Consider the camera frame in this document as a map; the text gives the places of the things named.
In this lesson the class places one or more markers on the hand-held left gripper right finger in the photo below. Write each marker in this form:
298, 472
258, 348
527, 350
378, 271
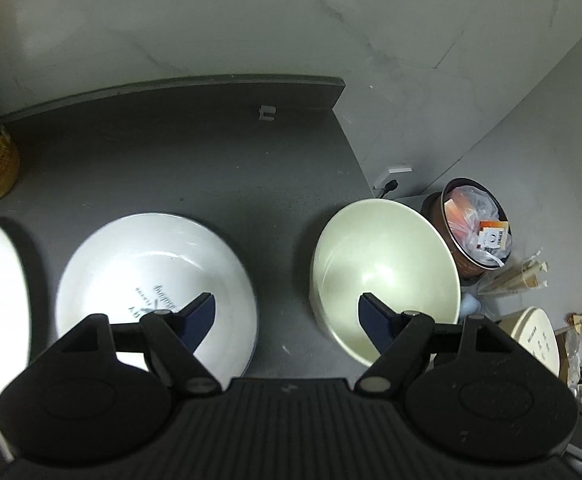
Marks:
375, 321

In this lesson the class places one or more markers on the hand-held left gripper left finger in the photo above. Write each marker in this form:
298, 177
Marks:
202, 316

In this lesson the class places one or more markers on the cream ceramic bowl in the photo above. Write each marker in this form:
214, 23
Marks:
386, 260

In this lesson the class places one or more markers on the brown trash bin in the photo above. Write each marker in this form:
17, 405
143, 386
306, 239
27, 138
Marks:
463, 265

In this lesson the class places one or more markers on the black power plug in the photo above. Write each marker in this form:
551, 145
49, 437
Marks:
388, 187

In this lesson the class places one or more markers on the orange and white carton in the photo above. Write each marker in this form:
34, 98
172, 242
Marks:
493, 235

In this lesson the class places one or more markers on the paper-wrapped chopsticks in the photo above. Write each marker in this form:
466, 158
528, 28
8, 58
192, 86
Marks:
516, 276

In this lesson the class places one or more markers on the clear plastic trash bag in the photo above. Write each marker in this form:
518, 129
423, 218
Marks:
476, 205

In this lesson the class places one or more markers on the white round appliance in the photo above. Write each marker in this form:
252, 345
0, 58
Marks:
528, 335

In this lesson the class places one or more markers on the small white clip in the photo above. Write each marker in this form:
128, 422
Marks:
266, 112

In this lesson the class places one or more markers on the white wall socket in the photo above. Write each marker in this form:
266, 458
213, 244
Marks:
396, 169

